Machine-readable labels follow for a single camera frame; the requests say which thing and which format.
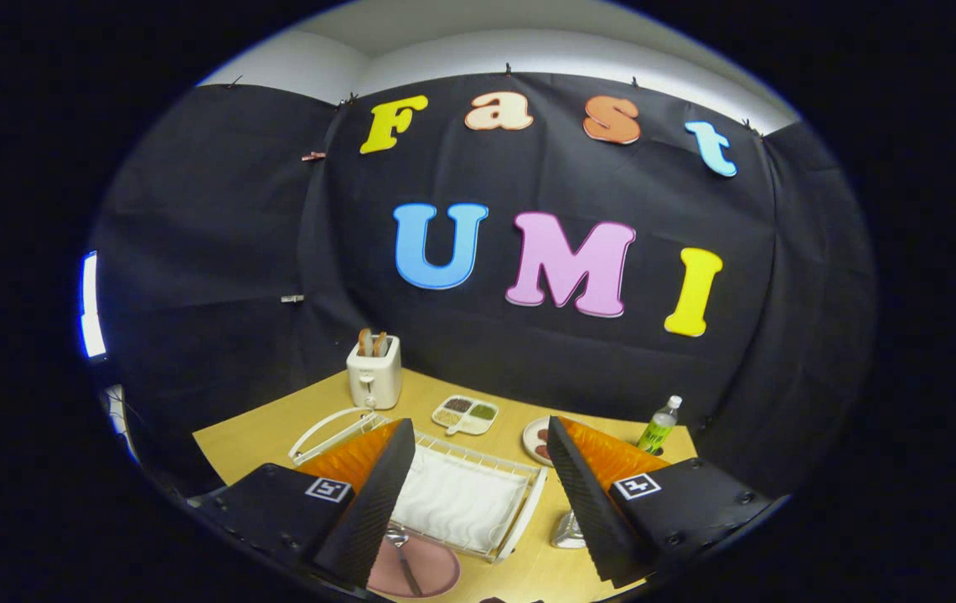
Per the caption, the metal wire basket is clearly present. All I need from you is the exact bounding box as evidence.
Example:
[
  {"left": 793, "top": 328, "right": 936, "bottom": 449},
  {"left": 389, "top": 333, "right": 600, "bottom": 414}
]
[{"left": 551, "top": 509, "right": 587, "bottom": 549}]

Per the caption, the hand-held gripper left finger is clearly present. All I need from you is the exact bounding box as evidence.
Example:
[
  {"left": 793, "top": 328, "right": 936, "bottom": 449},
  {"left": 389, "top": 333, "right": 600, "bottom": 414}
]
[{"left": 193, "top": 419, "right": 417, "bottom": 591}]

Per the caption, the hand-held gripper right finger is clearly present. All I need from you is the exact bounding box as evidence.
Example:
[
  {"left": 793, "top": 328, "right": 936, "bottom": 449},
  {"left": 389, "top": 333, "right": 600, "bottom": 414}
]
[{"left": 546, "top": 416, "right": 780, "bottom": 587}]

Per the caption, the metal spoon with dark handle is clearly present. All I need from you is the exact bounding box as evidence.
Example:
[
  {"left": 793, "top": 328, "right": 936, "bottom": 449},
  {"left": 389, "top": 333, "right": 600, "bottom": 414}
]
[{"left": 385, "top": 528, "right": 424, "bottom": 597}]

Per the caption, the white round dish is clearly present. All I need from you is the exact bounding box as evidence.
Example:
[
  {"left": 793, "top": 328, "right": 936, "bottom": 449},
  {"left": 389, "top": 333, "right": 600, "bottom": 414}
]
[{"left": 522, "top": 416, "right": 558, "bottom": 466}]

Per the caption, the white wire dish rack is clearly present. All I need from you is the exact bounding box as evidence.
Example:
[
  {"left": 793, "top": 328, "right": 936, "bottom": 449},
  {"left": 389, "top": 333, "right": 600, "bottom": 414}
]
[{"left": 288, "top": 407, "right": 549, "bottom": 564}]

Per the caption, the pink plate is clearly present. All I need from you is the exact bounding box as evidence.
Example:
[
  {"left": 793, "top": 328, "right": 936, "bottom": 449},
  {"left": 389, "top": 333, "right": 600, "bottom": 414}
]
[{"left": 367, "top": 532, "right": 462, "bottom": 599}]

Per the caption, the white divided snack tray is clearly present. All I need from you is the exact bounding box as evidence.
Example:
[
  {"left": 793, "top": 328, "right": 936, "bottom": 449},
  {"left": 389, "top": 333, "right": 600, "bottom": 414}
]
[{"left": 431, "top": 395, "right": 500, "bottom": 436}]

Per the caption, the green label drink bottle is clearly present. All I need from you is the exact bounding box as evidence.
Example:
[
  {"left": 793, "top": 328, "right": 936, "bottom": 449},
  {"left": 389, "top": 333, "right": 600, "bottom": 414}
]
[{"left": 638, "top": 395, "right": 683, "bottom": 456}]

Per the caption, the white toaster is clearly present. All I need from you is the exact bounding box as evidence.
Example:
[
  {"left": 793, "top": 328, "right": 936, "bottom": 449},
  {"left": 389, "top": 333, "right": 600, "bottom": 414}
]
[{"left": 346, "top": 335, "right": 403, "bottom": 410}]

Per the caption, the black backdrop cloth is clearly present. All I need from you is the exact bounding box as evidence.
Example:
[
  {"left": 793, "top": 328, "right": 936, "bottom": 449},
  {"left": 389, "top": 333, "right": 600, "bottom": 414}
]
[{"left": 88, "top": 71, "right": 876, "bottom": 503}]

